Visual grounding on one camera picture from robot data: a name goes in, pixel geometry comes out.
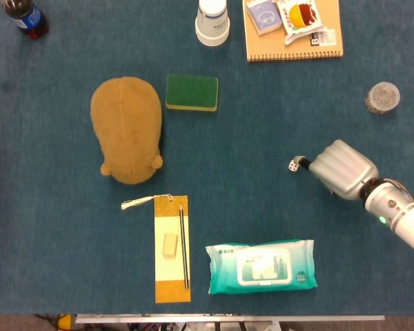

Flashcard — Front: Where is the orange and cream bookmark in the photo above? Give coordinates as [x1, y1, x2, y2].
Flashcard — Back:
[153, 194, 192, 304]

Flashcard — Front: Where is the white snack packet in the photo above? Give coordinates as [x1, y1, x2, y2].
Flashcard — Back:
[275, 0, 326, 46]

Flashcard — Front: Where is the green wet wipes pack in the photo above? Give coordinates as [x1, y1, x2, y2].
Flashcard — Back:
[205, 239, 318, 295]

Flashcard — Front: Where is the metal table frame rail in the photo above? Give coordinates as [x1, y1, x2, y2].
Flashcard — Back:
[75, 313, 386, 325]

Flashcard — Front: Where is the small blue card box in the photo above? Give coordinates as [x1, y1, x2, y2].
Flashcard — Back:
[245, 0, 284, 37]

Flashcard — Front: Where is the kraft spiral notebook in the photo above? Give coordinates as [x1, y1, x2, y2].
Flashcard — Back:
[242, 0, 344, 63]

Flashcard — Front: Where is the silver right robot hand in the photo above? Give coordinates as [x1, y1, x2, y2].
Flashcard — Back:
[294, 139, 380, 201]

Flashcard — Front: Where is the brown plush toy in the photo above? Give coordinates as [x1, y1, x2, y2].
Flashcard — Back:
[90, 76, 164, 185]

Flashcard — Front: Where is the yellow eraser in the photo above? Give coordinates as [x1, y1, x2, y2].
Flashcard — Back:
[162, 233, 179, 257]

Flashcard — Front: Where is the dark striped pencil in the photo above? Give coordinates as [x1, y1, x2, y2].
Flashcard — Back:
[178, 203, 190, 290]

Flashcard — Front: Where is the dark soda bottle blue label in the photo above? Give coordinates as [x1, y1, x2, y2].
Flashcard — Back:
[0, 0, 50, 41]

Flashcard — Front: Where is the green and yellow sponge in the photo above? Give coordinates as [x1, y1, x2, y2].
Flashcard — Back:
[165, 73, 219, 112]

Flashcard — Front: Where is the white bookmark tassel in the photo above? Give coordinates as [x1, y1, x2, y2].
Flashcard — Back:
[120, 193, 175, 211]

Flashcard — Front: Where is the white paper cup stack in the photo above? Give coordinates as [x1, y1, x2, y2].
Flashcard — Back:
[195, 0, 231, 47]

